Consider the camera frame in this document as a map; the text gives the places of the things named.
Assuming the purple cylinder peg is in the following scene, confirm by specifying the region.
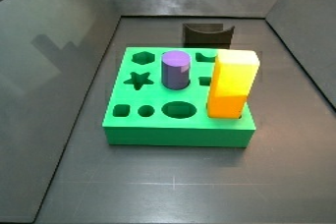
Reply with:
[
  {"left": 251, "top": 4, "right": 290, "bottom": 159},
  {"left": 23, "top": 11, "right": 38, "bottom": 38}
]
[{"left": 162, "top": 50, "right": 191, "bottom": 90}]

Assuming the green shape-sorter fixture block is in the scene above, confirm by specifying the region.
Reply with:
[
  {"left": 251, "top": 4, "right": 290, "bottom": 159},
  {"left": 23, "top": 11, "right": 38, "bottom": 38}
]
[{"left": 103, "top": 47, "right": 256, "bottom": 147}]

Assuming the yellow orange rectangular block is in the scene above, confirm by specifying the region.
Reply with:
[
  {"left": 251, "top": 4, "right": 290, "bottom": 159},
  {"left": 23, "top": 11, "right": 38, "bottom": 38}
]
[{"left": 208, "top": 49, "right": 260, "bottom": 119}]

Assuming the black curved regrasp stand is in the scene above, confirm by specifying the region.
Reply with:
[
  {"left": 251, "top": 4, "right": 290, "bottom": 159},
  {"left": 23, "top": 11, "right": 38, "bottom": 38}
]
[{"left": 183, "top": 24, "right": 235, "bottom": 48}]

